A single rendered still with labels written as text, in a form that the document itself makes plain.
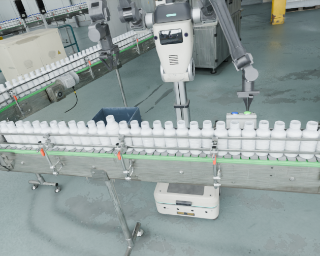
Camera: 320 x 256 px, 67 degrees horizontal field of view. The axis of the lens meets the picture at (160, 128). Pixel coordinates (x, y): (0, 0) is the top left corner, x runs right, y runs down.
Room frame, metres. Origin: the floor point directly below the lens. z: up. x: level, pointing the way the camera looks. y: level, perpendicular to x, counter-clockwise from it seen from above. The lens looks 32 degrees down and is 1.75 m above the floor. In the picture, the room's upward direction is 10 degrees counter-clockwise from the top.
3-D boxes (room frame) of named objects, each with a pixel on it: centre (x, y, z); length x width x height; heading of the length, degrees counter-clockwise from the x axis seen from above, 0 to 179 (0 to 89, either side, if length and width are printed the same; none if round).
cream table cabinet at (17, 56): (5.01, 2.21, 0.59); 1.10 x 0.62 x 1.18; 142
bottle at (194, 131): (0.94, -0.15, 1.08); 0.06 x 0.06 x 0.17
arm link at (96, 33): (1.18, 0.19, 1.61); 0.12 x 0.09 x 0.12; 162
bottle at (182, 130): (0.96, -0.10, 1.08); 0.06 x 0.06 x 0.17
